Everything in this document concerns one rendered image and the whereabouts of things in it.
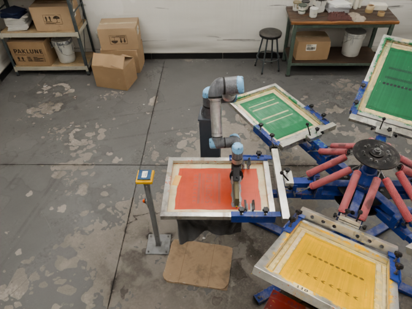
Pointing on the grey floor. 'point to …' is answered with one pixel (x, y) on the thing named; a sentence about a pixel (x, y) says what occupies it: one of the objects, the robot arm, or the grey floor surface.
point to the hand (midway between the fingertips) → (235, 183)
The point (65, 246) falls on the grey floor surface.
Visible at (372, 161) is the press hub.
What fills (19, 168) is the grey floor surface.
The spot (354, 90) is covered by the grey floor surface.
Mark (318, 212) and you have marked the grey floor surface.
